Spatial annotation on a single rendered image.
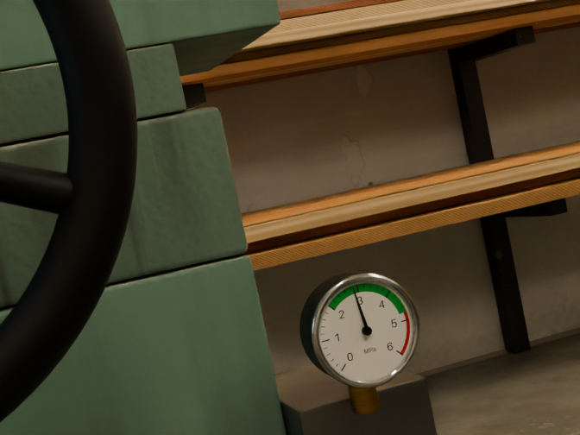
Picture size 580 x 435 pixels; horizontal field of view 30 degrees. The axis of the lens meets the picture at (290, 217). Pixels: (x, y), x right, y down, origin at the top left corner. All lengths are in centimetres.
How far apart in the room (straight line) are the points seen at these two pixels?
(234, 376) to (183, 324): 4
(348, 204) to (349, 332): 228
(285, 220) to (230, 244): 216
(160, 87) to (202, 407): 19
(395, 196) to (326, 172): 50
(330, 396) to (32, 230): 20
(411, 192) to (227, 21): 231
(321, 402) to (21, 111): 24
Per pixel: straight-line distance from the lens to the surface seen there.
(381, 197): 292
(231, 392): 65
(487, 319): 361
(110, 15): 45
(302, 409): 62
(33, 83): 63
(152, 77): 63
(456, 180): 302
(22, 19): 63
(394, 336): 60
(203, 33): 64
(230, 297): 64
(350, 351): 60
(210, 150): 64
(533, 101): 371
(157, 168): 63
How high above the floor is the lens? 76
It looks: 3 degrees down
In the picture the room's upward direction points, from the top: 11 degrees counter-clockwise
